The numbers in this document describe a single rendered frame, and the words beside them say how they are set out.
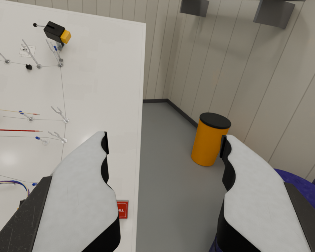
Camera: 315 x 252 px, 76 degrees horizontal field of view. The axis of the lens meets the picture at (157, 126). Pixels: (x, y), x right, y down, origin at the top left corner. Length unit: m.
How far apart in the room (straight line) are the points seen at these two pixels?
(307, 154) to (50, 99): 2.34
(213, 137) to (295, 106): 0.90
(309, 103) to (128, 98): 2.01
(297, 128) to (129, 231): 2.14
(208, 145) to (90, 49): 2.00
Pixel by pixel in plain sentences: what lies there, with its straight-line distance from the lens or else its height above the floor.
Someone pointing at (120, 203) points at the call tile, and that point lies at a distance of 0.70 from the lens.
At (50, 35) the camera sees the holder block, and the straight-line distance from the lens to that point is 0.84.
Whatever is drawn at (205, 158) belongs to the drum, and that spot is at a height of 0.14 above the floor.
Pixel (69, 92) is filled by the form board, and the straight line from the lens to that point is 0.80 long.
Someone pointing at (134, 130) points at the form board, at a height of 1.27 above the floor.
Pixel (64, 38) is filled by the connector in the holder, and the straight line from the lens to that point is 0.81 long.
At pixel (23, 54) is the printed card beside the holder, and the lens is 0.91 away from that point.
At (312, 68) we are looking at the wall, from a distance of 2.49.
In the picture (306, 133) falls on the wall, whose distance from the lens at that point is 2.52.
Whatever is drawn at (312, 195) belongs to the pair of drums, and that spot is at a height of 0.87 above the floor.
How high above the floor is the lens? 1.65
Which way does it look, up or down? 29 degrees down
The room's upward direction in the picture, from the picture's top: 10 degrees clockwise
